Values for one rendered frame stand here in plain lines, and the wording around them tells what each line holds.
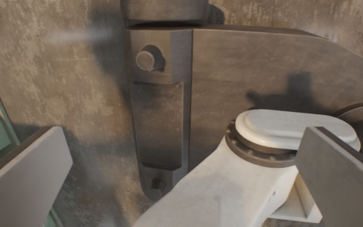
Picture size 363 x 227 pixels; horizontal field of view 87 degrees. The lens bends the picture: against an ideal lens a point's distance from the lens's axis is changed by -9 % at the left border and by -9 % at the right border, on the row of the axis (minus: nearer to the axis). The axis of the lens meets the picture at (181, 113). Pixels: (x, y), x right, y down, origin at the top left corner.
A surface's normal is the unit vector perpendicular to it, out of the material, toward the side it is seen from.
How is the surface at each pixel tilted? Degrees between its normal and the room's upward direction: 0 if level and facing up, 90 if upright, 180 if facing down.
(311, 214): 0
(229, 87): 0
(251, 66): 0
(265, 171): 90
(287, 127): 90
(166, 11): 18
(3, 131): 90
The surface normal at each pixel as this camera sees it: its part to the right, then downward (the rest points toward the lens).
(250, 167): 0.00, -0.88
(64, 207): -0.18, 0.47
